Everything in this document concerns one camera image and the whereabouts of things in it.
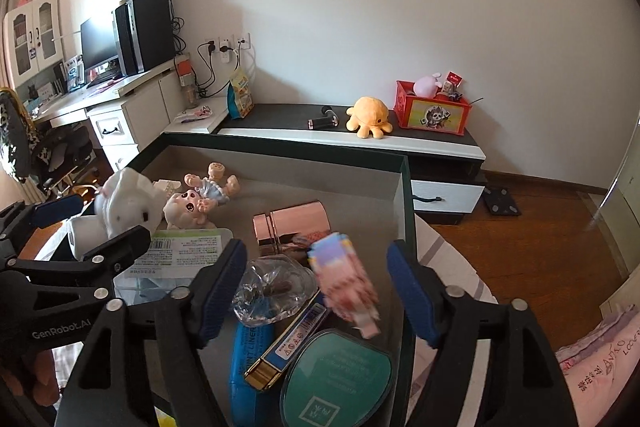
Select clear floss pick box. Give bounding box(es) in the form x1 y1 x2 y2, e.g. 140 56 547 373
114 229 233 306

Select rose gold cylinder case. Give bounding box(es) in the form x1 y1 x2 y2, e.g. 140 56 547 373
252 200 331 256

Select teal oval clear case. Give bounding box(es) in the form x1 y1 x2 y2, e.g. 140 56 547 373
280 329 394 427

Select blue highlighter marker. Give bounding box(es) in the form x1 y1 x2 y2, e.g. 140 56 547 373
229 323 274 427

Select white computer desk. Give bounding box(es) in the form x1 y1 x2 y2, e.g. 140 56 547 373
34 55 187 171

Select blue gold perfume box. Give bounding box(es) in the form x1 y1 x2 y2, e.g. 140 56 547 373
244 291 330 391

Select black office chair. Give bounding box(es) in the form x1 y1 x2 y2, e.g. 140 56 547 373
1 88 93 199

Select snack bag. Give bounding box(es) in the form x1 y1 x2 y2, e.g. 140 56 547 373
227 67 254 119

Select red cartoon storage crate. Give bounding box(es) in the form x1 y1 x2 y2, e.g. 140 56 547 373
394 80 472 135

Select pink storage box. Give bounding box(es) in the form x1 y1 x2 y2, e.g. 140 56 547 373
129 134 416 426

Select pink block toy figure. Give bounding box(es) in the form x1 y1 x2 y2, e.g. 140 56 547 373
308 232 380 339

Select black bathroom scale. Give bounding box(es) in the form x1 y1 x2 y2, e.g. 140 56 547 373
482 185 521 217

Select computer monitor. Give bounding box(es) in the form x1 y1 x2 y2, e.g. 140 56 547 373
80 12 119 70

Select white glass door cabinet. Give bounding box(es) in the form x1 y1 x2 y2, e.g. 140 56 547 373
3 0 63 89

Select striped white quilt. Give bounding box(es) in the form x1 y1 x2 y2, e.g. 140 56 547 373
29 215 501 427

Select baby doll figurine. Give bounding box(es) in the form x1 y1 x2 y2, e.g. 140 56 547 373
163 161 240 230

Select pink bedding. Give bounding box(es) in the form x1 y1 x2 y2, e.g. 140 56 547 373
555 305 639 426

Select pink pig plush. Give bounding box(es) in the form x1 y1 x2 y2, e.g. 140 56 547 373
412 72 442 98

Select white camera plug device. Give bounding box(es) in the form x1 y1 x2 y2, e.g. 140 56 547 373
67 216 108 261

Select black computer tower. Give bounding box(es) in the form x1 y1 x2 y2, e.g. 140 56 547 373
112 0 176 77

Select orange octopus plush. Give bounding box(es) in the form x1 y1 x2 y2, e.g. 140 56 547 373
346 96 393 139

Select clear glass perfume bottle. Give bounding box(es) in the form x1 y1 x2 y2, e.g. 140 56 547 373
231 255 319 327

